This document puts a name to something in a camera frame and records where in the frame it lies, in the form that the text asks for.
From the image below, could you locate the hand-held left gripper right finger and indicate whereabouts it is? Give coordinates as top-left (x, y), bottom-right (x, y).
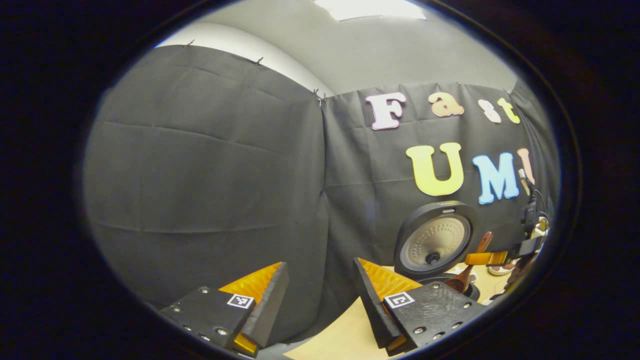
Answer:
top-left (352, 257), bottom-right (488, 357)

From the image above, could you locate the black backdrop cloth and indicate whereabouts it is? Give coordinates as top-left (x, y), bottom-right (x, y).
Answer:
top-left (82, 44), bottom-right (561, 346)

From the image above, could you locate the brown wooden spoon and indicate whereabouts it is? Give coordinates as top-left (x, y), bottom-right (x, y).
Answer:
top-left (444, 231), bottom-right (494, 294)

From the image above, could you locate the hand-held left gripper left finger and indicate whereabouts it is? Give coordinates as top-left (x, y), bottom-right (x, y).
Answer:
top-left (159, 261), bottom-right (291, 358)

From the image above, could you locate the dark grey rice cooker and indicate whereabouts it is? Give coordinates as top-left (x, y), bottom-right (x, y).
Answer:
top-left (393, 201), bottom-right (482, 303)

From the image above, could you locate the large ceiling light panel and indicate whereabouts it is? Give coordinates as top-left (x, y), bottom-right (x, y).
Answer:
top-left (314, 0), bottom-right (427, 22)

